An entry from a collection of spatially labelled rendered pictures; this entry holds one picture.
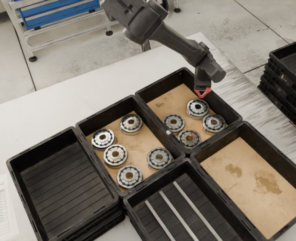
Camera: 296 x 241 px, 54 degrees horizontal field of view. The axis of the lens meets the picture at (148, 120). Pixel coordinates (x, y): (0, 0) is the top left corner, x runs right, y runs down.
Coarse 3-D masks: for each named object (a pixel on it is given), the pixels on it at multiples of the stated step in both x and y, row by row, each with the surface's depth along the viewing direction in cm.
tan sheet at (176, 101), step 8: (176, 88) 145; (184, 88) 145; (160, 96) 143; (168, 96) 142; (176, 96) 142; (184, 96) 142; (192, 96) 142; (152, 104) 140; (160, 104) 140; (168, 104) 139; (176, 104) 139; (184, 104) 139; (160, 112) 137; (168, 112) 136; (176, 112) 136; (184, 112) 136; (192, 120) 133; (200, 120) 133; (192, 128) 130; (200, 128) 130; (176, 136) 128; (208, 136) 127
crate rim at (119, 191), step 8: (128, 96) 131; (112, 104) 128; (96, 112) 126; (80, 120) 124; (152, 120) 122; (160, 128) 119; (168, 136) 117; (88, 144) 116; (176, 144) 114; (184, 152) 112; (96, 160) 112; (176, 160) 110; (104, 168) 109; (152, 176) 106; (112, 184) 105; (120, 192) 103; (128, 192) 105
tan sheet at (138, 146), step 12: (120, 120) 135; (120, 132) 131; (144, 132) 130; (120, 144) 127; (132, 144) 127; (144, 144) 127; (156, 144) 126; (132, 156) 123; (144, 156) 123; (108, 168) 121; (120, 168) 120; (144, 168) 120
